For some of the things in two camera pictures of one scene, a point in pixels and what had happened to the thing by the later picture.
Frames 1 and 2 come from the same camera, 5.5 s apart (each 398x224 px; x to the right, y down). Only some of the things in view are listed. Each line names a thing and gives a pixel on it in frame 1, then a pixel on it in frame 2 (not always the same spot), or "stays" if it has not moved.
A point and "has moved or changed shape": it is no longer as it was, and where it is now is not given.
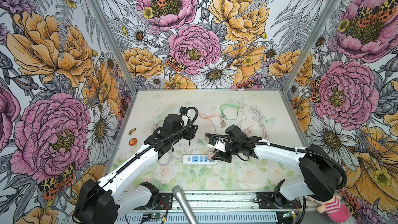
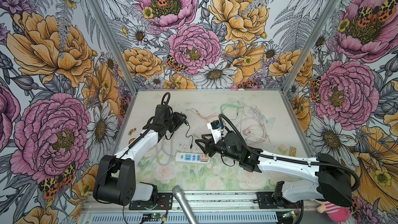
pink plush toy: [336, 211] stays
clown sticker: [131, 130] stays
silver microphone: [178, 192] stays
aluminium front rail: [227, 207] stays
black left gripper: [190, 132] -> [178, 116]
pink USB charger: [210, 155] has moved or changed shape
